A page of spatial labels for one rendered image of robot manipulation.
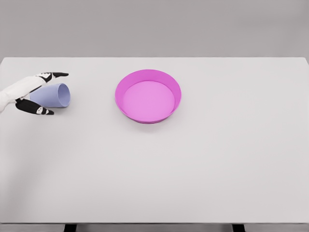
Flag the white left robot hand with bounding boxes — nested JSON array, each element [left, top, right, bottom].
[[6, 72, 70, 116]]

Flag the lavender plastic cup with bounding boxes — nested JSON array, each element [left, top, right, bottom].
[[29, 83, 71, 108]]

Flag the pink round plate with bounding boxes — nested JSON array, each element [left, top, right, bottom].
[[114, 69, 182, 125]]

